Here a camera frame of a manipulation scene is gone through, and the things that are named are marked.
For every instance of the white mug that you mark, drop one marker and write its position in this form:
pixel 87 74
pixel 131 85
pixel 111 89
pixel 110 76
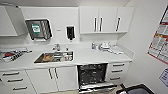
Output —
pixel 105 45

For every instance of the white plate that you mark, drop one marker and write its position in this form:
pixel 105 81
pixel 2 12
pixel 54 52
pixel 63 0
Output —
pixel 68 59

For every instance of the steel paper towel dispenser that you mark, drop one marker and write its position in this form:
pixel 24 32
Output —
pixel 38 30

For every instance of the white two-door sink cabinet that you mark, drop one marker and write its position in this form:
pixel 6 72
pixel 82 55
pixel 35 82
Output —
pixel 53 79

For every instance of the white four-door wall cabinet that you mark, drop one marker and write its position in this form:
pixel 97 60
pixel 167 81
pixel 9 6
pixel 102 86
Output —
pixel 106 19

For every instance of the white three-drawer unit narrow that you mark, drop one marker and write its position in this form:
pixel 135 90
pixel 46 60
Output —
pixel 16 81

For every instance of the stainless steel dishwasher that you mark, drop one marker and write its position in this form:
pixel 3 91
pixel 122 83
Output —
pixel 93 76

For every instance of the small chrome sink knob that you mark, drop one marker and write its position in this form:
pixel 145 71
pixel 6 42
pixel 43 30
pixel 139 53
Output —
pixel 66 48

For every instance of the black wall soap dispenser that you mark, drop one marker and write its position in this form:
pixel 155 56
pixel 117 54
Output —
pixel 70 32

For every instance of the blue wall poster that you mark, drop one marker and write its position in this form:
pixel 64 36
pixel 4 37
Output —
pixel 164 78

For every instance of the stainless steel sink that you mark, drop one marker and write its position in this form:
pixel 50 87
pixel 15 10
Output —
pixel 38 60

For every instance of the chrome sink faucet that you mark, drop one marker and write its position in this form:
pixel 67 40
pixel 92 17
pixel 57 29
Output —
pixel 56 47

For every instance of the stack of white plates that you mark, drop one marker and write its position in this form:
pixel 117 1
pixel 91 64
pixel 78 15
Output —
pixel 106 50

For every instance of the grey bin with black lid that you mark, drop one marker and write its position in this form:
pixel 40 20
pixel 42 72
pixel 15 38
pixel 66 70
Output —
pixel 138 89

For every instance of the brown bowl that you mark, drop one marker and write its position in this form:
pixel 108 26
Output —
pixel 48 57

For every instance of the white three-drawer unit wide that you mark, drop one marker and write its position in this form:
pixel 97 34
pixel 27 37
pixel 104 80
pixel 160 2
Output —
pixel 117 72

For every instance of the colourful wall poster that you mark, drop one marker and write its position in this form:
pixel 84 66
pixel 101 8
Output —
pixel 160 40

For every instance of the small white bottle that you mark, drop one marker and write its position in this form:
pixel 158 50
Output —
pixel 97 47

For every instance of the white cup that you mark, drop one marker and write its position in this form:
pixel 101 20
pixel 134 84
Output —
pixel 68 55

